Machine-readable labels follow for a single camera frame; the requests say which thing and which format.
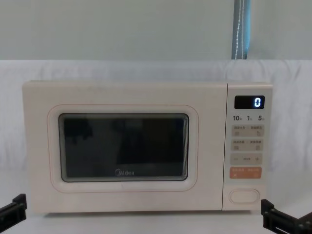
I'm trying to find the oven control panel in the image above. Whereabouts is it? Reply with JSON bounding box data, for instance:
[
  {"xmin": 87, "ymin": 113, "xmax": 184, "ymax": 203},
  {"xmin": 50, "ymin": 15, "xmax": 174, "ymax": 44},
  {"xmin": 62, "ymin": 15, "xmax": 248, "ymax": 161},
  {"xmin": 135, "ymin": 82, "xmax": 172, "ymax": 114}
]
[{"xmin": 222, "ymin": 82, "xmax": 273, "ymax": 212}]

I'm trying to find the cream microwave oven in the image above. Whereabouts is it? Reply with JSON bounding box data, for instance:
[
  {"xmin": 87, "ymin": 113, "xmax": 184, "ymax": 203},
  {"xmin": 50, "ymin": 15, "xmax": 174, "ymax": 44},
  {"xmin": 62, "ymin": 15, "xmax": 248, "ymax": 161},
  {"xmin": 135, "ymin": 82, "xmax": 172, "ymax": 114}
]
[{"xmin": 21, "ymin": 80, "xmax": 273, "ymax": 217}]

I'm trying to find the white curtain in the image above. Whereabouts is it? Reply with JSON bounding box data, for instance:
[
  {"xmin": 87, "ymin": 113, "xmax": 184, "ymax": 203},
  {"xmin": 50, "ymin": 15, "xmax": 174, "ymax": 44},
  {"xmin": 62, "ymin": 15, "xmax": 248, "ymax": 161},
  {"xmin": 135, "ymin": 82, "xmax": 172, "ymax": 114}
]
[{"xmin": 0, "ymin": 0, "xmax": 312, "ymax": 172}]

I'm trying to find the grey striped post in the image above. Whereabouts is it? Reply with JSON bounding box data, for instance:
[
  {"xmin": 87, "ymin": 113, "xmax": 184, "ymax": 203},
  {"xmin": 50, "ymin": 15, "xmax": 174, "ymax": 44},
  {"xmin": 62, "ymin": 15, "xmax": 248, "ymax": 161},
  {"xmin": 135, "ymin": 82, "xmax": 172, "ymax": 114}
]
[{"xmin": 231, "ymin": 0, "xmax": 252, "ymax": 60}]

